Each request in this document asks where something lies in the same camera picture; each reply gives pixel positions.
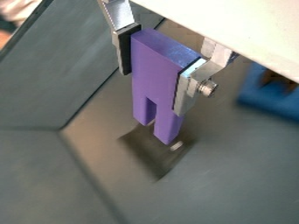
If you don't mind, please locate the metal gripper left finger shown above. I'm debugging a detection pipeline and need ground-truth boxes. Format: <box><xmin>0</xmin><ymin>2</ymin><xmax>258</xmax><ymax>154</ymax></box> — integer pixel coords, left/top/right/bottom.
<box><xmin>98</xmin><ymin>0</ymin><xmax>142</xmax><ymax>75</ymax></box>

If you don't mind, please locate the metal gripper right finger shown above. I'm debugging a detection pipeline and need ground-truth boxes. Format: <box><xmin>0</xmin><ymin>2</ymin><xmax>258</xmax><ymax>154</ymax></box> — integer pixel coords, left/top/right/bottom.
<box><xmin>172</xmin><ymin>38</ymin><xmax>239</xmax><ymax>116</ymax></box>

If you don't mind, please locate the purple double-square block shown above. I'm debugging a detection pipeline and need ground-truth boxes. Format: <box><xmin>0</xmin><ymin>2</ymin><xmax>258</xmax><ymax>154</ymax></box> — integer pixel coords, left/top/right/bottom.
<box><xmin>131</xmin><ymin>29</ymin><xmax>200</xmax><ymax>144</ymax></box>

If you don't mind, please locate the blue shape-sorting board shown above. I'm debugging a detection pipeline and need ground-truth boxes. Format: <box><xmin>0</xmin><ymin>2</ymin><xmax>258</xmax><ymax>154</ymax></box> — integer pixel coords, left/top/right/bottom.
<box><xmin>238</xmin><ymin>62</ymin><xmax>299</xmax><ymax>123</ymax></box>

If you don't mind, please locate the black curved holder block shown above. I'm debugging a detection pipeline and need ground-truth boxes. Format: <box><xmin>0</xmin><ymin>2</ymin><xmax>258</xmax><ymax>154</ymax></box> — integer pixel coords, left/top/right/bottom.
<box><xmin>118</xmin><ymin>123</ymin><xmax>198</xmax><ymax>180</ymax></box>

